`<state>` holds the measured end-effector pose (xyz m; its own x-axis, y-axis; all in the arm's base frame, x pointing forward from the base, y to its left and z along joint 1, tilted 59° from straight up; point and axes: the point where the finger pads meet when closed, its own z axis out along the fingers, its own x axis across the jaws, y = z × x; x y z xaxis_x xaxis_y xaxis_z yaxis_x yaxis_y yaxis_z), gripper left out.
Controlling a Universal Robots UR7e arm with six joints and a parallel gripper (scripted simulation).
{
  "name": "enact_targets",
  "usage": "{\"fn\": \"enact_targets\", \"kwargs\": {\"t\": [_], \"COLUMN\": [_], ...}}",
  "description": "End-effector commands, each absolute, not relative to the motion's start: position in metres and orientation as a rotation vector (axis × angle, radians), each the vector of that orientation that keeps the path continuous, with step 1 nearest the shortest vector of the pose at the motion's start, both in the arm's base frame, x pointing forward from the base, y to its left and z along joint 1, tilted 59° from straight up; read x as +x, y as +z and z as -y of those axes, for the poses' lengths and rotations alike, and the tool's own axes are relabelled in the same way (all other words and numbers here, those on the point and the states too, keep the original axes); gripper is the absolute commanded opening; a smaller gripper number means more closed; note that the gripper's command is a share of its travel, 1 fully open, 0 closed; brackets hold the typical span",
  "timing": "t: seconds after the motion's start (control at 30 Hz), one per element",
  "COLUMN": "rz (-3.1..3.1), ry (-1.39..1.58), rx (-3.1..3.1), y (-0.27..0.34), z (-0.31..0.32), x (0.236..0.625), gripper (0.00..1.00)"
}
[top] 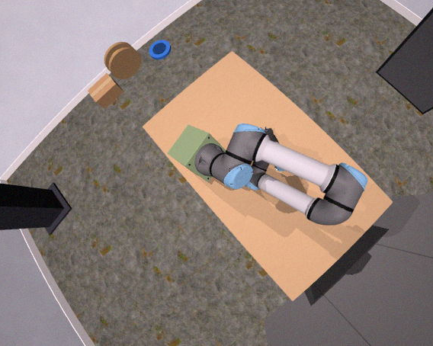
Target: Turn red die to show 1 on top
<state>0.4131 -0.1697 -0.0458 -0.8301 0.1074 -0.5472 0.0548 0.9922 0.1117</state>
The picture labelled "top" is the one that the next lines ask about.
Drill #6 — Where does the tan flat mat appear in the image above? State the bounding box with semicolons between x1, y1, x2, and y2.
251;117;275;130

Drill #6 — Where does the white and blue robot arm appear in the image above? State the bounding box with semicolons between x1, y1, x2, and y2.
195;123;367;226

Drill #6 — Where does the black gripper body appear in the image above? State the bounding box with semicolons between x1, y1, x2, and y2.
265;128;280;144

